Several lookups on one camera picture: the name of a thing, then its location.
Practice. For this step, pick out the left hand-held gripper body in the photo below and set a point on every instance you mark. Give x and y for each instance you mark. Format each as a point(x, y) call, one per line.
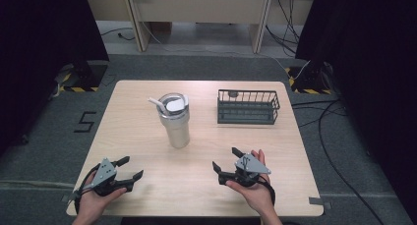
point(104, 174)

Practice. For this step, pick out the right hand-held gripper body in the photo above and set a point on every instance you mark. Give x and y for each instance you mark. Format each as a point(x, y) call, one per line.
point(248, 168)

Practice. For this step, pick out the person's right hand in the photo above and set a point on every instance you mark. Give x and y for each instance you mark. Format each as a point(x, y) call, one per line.
point(256, 195)

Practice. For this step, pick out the person's left hand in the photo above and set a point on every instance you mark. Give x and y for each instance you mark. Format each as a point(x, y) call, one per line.
point(95, 202)

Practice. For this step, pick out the grey tape strip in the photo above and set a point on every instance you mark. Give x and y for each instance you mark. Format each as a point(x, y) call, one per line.
point(320, 202)
point(67, 197)

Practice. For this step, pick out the silver tumbler with clear lid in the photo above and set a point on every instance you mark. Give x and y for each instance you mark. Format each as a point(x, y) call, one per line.
point(175, 123)

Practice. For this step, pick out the black stand base striped tape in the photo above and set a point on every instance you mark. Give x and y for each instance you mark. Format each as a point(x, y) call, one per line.
point(86, 75)
point(309, 79)

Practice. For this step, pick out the black curtain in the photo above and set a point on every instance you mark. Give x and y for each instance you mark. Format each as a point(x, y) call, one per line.
point(370, 71)
point(42, 54)

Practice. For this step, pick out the beige wooden desk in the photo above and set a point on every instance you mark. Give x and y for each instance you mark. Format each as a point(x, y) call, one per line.
point(196, 5)

